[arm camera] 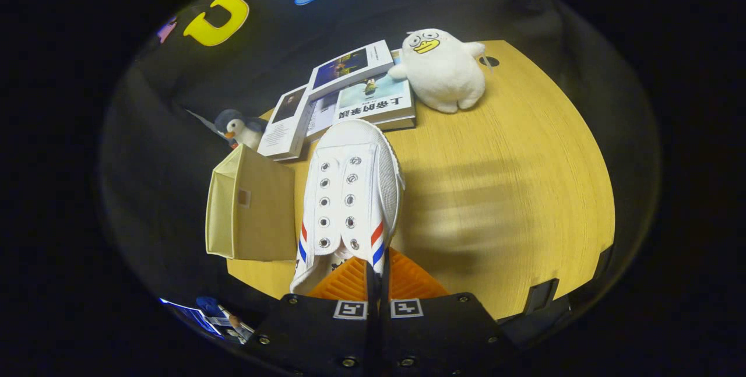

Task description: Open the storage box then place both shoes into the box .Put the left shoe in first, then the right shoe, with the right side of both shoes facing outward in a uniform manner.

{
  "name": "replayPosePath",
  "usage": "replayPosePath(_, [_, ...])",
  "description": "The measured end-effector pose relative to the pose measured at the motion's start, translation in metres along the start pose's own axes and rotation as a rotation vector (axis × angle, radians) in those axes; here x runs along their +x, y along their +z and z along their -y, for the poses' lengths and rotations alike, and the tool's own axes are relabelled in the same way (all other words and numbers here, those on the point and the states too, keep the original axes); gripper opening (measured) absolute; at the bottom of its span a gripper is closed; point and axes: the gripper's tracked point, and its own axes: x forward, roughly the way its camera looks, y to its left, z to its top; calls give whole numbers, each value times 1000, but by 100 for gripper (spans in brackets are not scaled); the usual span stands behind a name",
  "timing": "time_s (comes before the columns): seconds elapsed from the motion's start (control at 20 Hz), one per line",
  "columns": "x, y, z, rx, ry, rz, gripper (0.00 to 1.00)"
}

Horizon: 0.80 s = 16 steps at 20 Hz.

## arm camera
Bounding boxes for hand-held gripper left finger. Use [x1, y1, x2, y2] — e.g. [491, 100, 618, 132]
[242, 247, 379, 377]

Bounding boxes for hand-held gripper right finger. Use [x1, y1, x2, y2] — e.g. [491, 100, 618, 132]
[379, 247, 513, 377]

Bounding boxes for beige fabric storage box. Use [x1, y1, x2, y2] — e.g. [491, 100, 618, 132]
[205, 144, 298, 262]

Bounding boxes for white canvas shoe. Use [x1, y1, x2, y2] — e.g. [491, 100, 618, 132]
[290, 119, 406, 296]

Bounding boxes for portrait cover book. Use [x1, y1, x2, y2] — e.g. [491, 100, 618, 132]
[257, 84, 315, 162]

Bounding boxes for white text cover book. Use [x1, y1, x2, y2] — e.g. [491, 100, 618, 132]
[304, 94, 340, 142]

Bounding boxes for grey penguin plush toy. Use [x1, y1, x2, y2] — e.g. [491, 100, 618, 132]
[214, 109, 269, 150]

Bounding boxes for sky cover book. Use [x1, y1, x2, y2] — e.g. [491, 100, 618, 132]
[332, 54, 417, 132]

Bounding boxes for white duck plush toy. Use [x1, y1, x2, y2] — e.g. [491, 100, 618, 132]
[388, 28, 487, 114]

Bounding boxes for blue picture cover book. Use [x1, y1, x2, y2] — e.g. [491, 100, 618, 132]
[306, 40, 395, 101]

